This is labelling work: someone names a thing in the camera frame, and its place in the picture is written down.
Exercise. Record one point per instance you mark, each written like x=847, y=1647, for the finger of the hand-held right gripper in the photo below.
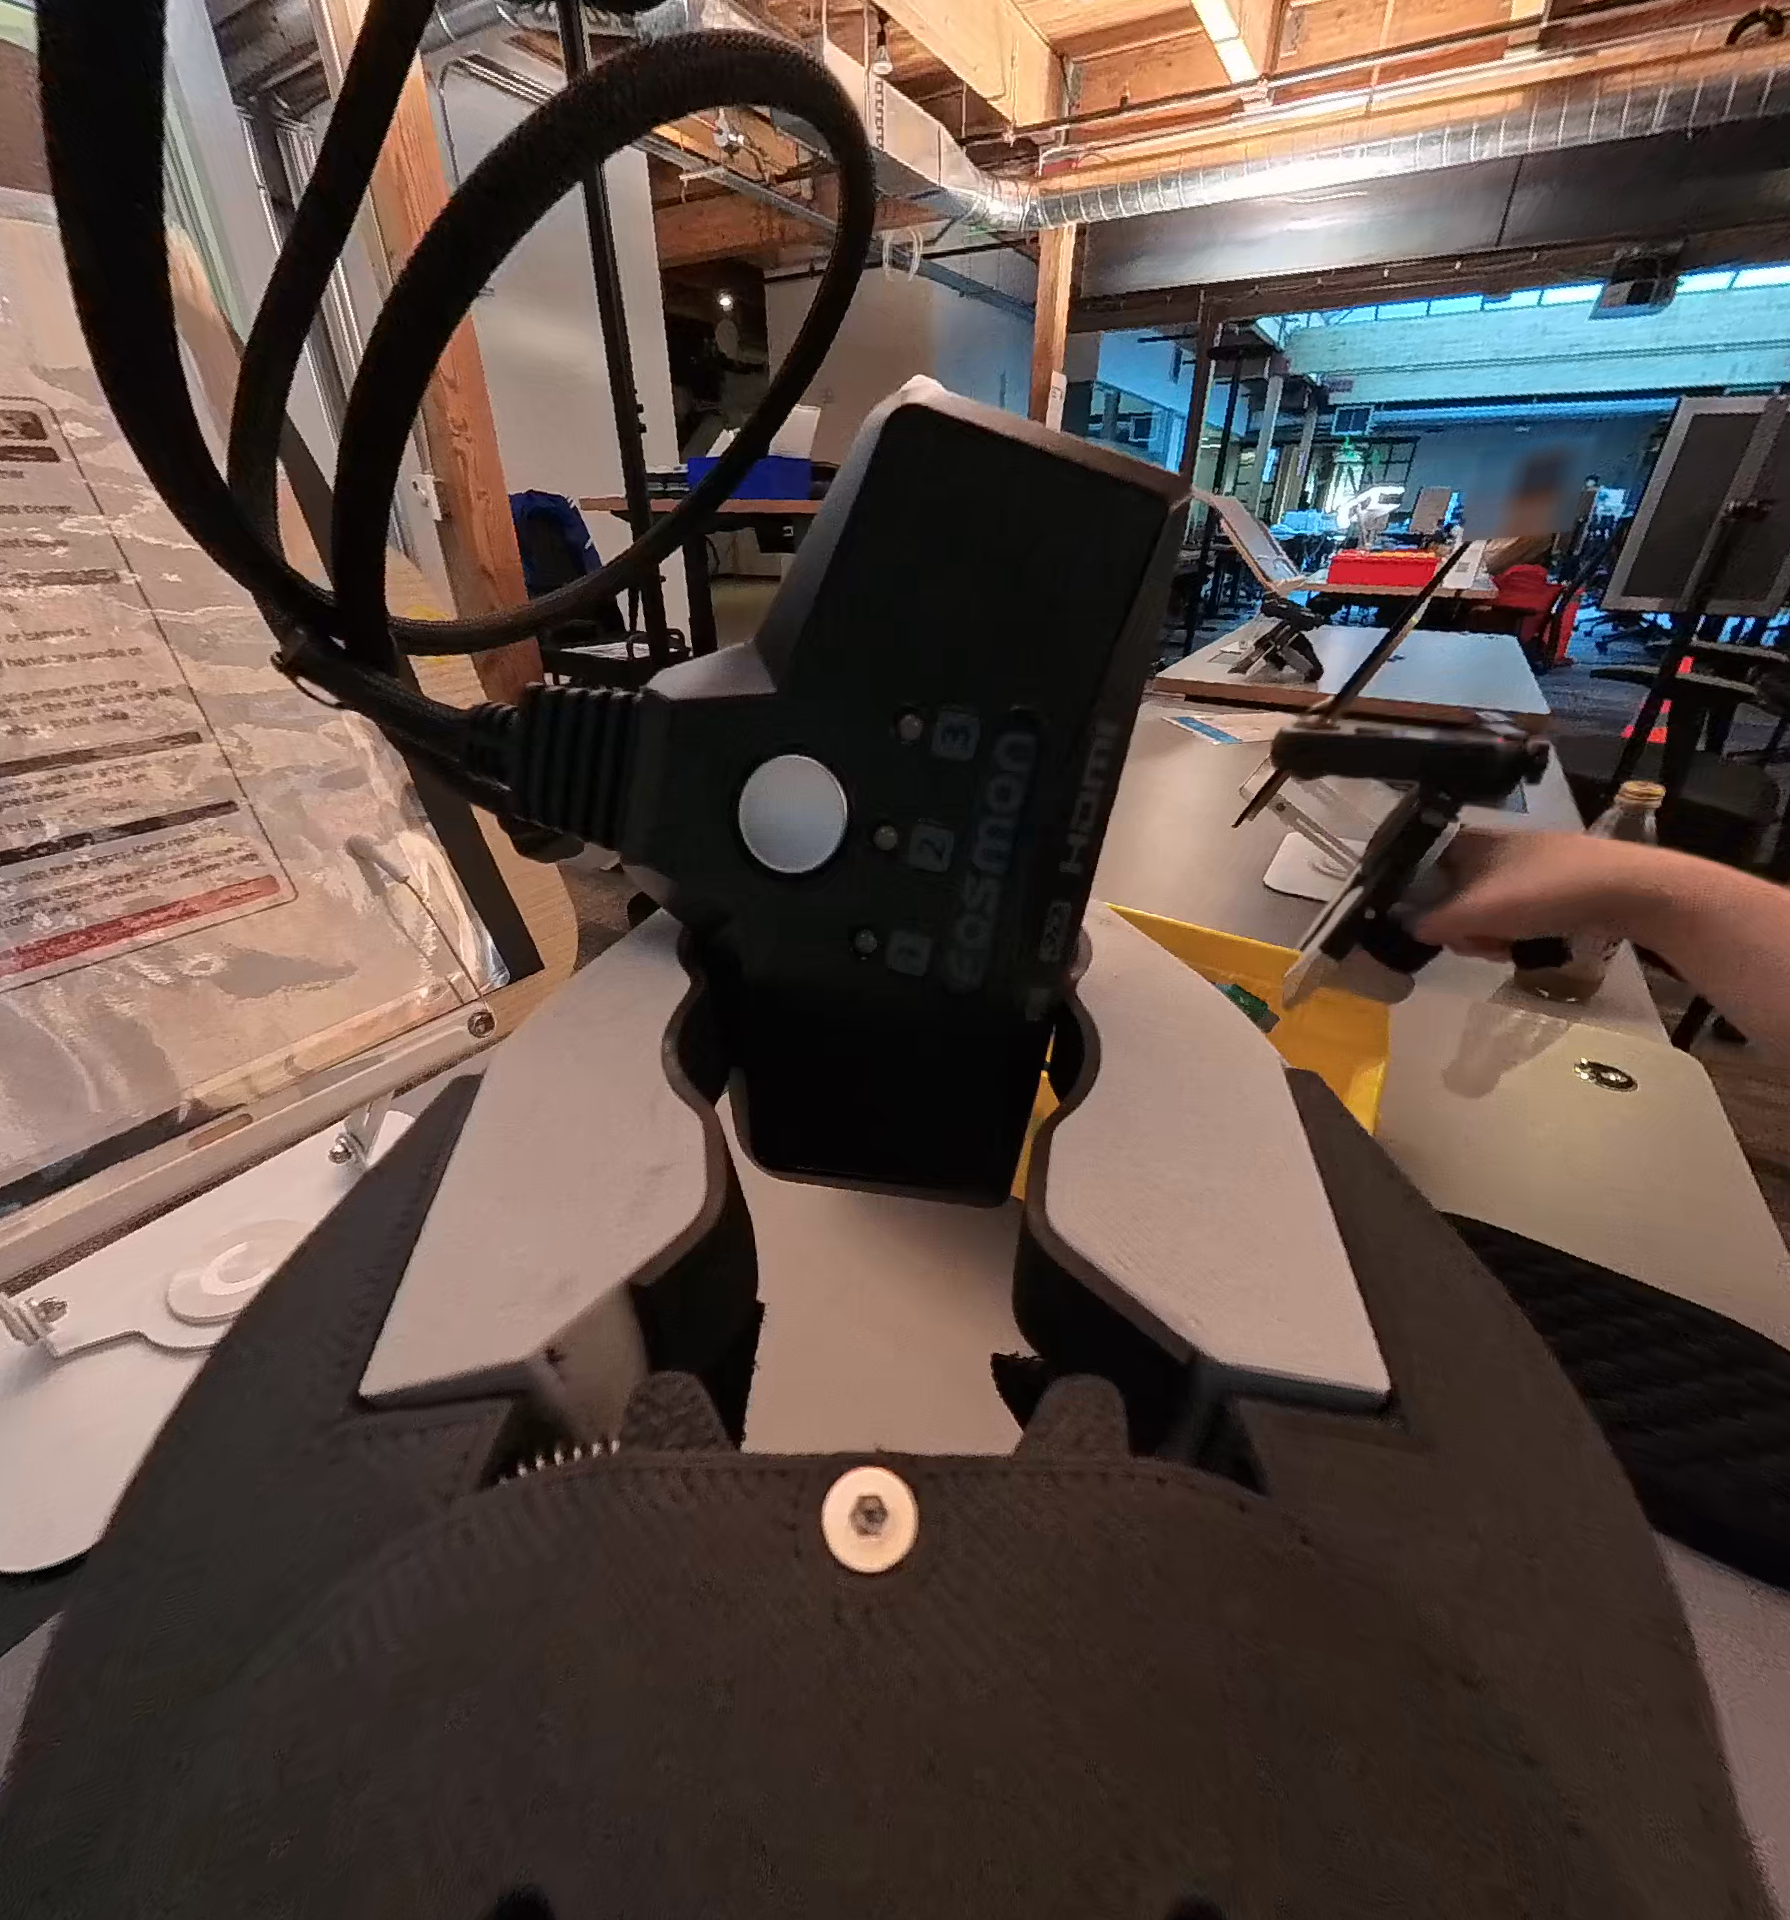
x=1330, y=937

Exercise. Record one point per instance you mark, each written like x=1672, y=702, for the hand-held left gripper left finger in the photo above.
x=534, y=1184

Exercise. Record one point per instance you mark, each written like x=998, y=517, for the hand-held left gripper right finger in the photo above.
x=1210, y=1200

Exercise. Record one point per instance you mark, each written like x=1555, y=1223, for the yellow plastic bin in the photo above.
x=1316, y=1035

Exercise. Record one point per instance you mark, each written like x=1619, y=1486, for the person's right hand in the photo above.
x=1525, y=899

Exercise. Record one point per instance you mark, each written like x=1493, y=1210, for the red storage bin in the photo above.
x=1381, y=569

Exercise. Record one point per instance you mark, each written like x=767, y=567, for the glass bottle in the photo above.
x=1563, y=975

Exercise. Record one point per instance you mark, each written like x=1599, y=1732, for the small round metal fitting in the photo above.
x=1604, y=1074

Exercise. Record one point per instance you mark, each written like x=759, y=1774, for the black board on tripod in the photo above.
x=1690, y=510

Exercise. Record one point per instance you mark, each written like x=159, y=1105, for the black oval textured pad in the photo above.
x=1705, y=1425

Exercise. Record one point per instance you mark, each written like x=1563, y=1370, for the white plate with round disc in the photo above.
x=25, y=1425

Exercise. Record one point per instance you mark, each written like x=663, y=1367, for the laminated instruction sheet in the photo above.
x=85, y=675

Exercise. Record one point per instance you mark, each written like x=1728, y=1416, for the wooden beam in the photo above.
x=469, y=450

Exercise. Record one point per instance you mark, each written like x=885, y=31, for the black metal pole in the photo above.
x=609, y=270

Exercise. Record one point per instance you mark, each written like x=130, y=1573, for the silver spiral duct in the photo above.
x=1284, y=173

